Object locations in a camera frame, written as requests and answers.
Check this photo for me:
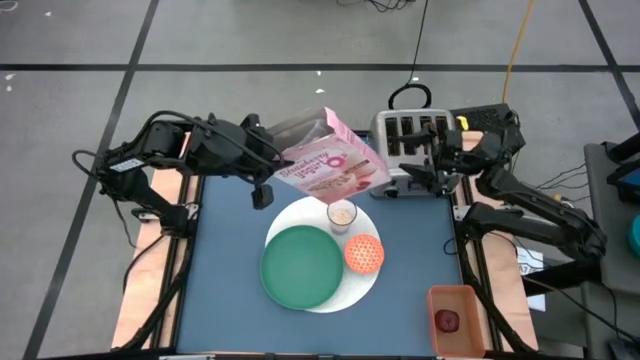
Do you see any orange plastic tray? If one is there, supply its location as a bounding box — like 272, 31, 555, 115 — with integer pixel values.
426, 284, 486, 359

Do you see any cream round woven placemat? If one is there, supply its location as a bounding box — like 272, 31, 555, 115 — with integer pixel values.
264, 195, 383, 315

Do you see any pink strawberry yogurt cereal box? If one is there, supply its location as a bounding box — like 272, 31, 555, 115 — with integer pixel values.
267, 106, 392, 205

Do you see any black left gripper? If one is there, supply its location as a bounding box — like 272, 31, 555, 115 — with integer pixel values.
238, 113, 297, 186

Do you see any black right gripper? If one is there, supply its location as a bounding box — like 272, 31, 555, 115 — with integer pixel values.
398, 124, 484, 197

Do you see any black floor cable bundle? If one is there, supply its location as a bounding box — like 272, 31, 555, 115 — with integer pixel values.
335, 0, 417, 14

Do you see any dark red apple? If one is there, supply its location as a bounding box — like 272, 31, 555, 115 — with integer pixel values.
433, 308, 460, 334

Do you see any green round plate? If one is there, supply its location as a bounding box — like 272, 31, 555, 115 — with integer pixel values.
259, 224, 345, 310

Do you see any black power cable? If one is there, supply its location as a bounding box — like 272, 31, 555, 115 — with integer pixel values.
387, 0, 432, 110

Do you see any black device blue screen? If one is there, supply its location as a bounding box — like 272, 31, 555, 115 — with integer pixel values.
606, 163, 640, 204

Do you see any blue patterned bowl orange inside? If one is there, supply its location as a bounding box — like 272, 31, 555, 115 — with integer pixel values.
343, 233, 386, 275

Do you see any wooden side board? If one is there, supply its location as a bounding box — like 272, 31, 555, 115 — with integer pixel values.
110, 130, 201, 351
458, 130, 540, 351

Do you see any white paper sheet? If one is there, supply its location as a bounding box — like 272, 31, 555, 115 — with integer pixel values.
516, 247, 546, 312

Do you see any grey side cabinet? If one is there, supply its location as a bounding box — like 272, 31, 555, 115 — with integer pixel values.
582, 142, 640, 360

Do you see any clear drinking glass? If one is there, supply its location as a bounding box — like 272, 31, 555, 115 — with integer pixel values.
326, 198, 359, 236

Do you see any silver four-slot toaster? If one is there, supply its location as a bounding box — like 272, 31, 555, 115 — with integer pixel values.
368, 108, 466, 200

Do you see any yellow power cable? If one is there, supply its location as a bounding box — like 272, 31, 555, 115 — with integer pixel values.
502, 0, 536, 105

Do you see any teal round object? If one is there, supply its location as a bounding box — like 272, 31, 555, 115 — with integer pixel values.
627, 214, 640, 259

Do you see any black computer box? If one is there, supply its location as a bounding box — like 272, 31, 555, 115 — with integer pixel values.
448, 103, 514, 134

